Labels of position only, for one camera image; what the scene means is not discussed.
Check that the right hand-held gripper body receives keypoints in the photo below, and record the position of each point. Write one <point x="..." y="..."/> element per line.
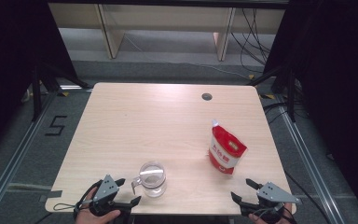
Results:
<point x="275" y="193"/>

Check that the light wooden shelf unit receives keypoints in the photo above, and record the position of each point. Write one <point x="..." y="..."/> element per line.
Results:
<point x="167" y="20"/>

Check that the person's left hand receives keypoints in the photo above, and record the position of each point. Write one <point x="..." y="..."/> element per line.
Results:
<point x="88" y="216"/>

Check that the grey tape strip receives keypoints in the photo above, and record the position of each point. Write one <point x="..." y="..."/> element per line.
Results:
<point x="54" y="194"/>

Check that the red and white spout pouch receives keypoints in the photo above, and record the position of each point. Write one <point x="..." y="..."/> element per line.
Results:
<point x="227" y="149"/>

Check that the metal floor rail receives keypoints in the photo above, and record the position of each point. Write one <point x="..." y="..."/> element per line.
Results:
<point x="18" y="155"/>
<point x="307" y="161"/>

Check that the clear glass jar with lid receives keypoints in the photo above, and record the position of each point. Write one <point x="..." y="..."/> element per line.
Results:
<point x="151" y="180"/>

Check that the dark curtain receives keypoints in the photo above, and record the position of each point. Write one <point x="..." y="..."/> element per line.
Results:
<point x="338" y="93"/>
<point x="9" y="62"/>

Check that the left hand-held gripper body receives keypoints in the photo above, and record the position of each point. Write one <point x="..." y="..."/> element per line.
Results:
<point x="105" y="188"/>

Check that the round grey table grommet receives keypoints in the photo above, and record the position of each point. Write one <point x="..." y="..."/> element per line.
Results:
<point x="207" y="96"/>

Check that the person's right hand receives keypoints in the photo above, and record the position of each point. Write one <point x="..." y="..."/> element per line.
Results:
<point x="289" y="214"/>

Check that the black metal stand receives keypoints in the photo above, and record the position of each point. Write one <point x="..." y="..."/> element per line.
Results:
<point x="36" y="93"/>
<point x="290" y="93"/>

